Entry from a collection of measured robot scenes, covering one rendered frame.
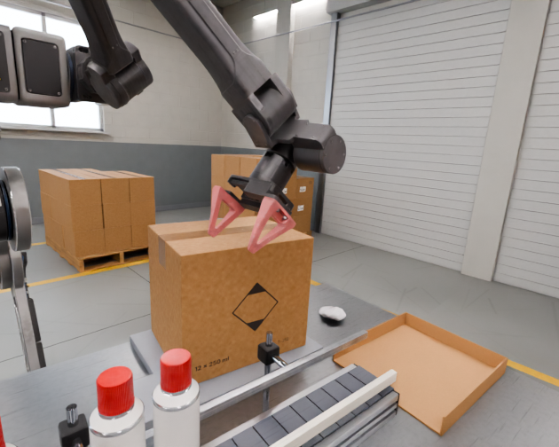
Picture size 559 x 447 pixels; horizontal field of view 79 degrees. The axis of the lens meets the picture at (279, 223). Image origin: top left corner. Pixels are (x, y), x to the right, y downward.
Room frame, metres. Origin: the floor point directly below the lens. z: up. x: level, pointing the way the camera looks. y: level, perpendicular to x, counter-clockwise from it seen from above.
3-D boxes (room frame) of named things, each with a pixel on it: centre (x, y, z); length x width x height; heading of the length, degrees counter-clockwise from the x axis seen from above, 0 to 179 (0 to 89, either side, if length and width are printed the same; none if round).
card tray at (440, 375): (0.70, -0.34, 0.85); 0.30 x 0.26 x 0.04; 129
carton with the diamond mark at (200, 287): (0.74, 0.11, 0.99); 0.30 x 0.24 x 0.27; 124
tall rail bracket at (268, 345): (0.52, -0.01, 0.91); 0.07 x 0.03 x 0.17; 39
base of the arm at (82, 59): (0.84, 0.43, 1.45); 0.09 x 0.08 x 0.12; 136
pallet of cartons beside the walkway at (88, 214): (3.75, 2.06, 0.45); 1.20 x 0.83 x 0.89; 47
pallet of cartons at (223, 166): (4.49, 0.24, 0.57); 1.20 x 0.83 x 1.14; 138
